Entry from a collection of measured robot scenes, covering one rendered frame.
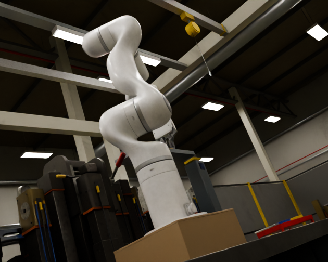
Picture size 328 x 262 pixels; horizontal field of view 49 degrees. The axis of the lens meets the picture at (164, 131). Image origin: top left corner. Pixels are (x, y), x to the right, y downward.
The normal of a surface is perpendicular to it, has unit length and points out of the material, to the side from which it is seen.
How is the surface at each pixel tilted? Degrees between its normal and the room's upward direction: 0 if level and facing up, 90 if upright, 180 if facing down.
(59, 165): 90
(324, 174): 90
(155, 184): 92
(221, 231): 90
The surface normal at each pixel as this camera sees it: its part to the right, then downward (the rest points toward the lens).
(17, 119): 0.67, -0.49
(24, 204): -0.62, -0.11
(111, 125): -0.24, -0.29
